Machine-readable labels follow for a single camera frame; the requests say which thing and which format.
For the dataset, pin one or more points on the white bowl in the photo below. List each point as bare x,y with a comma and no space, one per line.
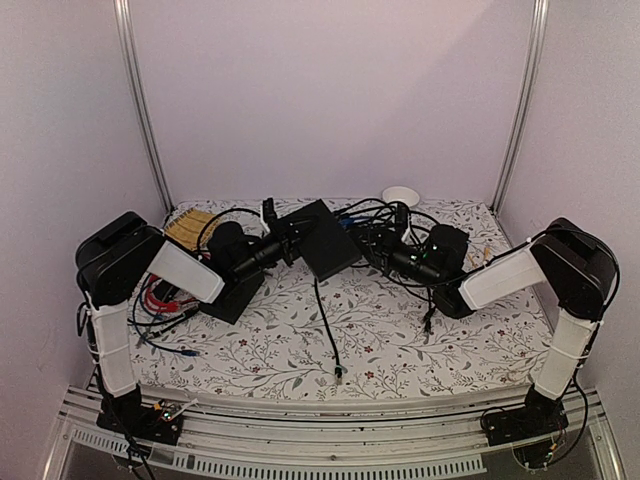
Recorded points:
402,194

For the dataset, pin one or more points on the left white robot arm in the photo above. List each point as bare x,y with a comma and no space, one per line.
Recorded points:
110,266

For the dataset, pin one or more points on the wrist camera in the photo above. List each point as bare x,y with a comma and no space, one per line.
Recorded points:
268,215
402,221

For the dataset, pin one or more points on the black TP-Link network switch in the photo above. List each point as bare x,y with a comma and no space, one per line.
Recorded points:
326,247

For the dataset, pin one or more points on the left aluminium frame post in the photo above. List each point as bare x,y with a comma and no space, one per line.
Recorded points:
124,25

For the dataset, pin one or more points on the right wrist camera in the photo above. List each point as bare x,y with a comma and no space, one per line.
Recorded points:
402,221

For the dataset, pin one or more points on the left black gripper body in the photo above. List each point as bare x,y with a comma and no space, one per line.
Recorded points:
267,252

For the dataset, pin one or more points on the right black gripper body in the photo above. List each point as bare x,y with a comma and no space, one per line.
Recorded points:
414,266

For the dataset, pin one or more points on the aluminium frame post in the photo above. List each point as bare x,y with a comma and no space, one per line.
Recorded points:
124,25
534,53

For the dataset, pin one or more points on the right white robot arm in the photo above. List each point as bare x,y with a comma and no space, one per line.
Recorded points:
575,275

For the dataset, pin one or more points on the right aluminium frame post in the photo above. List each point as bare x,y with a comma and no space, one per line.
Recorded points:
534,53

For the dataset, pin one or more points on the aluminium front rail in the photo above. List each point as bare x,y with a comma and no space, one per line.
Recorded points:
419,438

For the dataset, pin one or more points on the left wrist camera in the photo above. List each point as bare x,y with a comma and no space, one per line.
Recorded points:
268,215

